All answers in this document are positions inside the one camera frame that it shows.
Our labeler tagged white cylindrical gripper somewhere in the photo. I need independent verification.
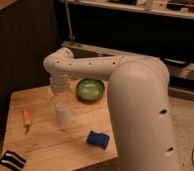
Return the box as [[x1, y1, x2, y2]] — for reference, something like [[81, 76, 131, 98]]
[[45, 74, 70, 103]]

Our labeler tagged grey case with handle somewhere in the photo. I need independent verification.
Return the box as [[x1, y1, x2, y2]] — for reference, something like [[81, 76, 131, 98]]
[[61, 41, 194, 101]]

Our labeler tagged blue sponge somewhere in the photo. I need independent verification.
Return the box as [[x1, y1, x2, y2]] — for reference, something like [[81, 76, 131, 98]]
[[86, 131, 110, 149]]

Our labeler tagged metal pole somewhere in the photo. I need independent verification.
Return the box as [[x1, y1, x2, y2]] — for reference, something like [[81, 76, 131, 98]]
[[64, 0, 75, 45]]

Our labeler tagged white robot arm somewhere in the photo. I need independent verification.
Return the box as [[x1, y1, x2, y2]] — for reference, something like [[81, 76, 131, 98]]
[[43, 48, 180, 171]]

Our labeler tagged white shelf board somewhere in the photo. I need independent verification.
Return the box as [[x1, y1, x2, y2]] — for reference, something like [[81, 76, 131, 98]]
[[58, 0, 194, 22]]

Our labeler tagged green bowl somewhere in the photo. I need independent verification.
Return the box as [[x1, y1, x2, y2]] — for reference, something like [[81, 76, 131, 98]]
[[76, 78, 105, 101]]

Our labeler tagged orange carrot toy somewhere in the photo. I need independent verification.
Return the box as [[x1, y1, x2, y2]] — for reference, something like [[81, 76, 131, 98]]
[[22, 107, 32, 133]]

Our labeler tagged black white striped eraser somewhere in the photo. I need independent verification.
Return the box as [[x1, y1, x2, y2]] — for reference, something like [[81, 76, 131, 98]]
[[0, 150, 27, 171]]

